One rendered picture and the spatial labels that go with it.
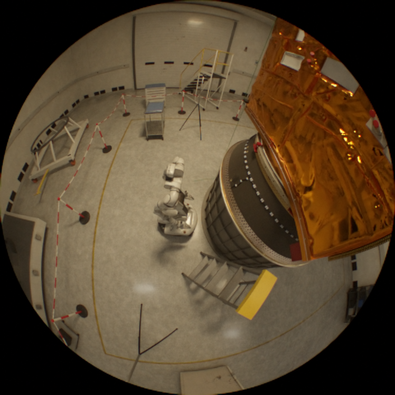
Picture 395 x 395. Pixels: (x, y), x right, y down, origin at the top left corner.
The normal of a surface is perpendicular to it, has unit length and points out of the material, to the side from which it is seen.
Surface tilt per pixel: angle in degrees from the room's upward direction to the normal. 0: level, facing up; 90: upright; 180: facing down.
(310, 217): 90
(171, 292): 0
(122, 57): 90
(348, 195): 96
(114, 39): 90
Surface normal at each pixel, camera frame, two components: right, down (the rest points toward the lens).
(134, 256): 0.15, -0.46
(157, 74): 0.07, 0.89
